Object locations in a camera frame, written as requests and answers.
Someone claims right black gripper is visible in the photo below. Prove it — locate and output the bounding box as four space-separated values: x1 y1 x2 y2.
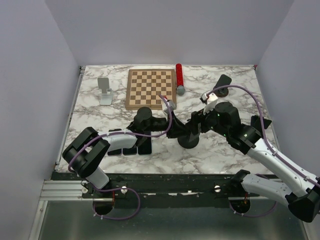
184 102 230 138

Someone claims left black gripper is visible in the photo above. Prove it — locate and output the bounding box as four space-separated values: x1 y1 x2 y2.
143 110 190 138

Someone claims black round phone stand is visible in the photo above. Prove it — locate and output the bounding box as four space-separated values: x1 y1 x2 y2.
177 133 200 149

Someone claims teal-backed phone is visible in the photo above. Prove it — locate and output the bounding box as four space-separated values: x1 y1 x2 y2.
137 137 152 156

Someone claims purple-cased black phone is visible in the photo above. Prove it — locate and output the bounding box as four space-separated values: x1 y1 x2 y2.
107 128 122 157

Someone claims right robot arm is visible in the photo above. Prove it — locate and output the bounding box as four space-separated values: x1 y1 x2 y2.
186 101 320 223

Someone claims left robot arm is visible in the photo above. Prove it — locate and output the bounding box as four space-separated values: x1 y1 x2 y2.
62 107 190 198

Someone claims brown round phone stand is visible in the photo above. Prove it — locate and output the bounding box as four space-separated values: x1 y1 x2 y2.
214 74 232 98

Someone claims black folding phone stand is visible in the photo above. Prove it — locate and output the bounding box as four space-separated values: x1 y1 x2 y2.
250 115 272 134

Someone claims grey metal phone stand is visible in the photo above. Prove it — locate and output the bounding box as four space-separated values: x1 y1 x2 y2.
97 77 114 106

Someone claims wooden chessboard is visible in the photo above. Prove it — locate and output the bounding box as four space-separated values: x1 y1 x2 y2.
125 69 177 110

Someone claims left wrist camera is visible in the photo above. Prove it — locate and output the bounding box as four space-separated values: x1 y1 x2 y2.
161 96 176 120

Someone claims red handled microphone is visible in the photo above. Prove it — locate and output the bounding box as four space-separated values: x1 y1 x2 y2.
175 63 186 96

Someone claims black front mounting rail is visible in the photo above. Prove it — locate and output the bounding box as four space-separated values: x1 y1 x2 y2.
51 172 288 210

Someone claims left aluminium extrusion rail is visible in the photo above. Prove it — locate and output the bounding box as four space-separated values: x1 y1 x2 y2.
39 180 87 201

